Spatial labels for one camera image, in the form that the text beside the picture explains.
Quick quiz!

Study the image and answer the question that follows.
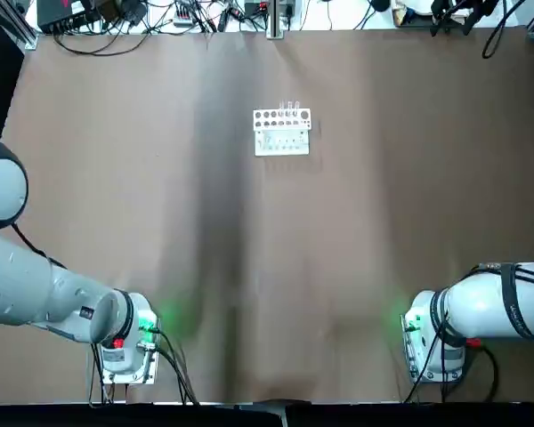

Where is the black tripod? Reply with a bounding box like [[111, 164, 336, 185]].
[[429, 0, 489, 37]]

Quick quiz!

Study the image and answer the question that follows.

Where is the black box with red logo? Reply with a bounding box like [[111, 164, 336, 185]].
[[37, 0, 103, 35]]

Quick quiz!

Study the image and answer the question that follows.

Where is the thin black cable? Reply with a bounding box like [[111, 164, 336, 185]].
[[52, 24, 157, 58]]

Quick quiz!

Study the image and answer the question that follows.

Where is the black power brick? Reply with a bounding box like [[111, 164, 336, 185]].
[[100, 0, 148, 23]]

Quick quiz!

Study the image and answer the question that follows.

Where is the thick black cable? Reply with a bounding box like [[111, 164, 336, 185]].
[[481, 0, 524, 60]]

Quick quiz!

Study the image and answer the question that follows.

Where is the black finned metal box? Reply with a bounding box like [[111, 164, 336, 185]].
[[243, 0, 297, 17]]

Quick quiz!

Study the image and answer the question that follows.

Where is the white test tube rack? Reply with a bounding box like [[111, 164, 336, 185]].
[[251, 108, 313, 157]]

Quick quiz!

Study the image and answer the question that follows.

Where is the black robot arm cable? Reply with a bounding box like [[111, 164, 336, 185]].
[[402, 261, 534, 404], [8, 222, 201, 407]]

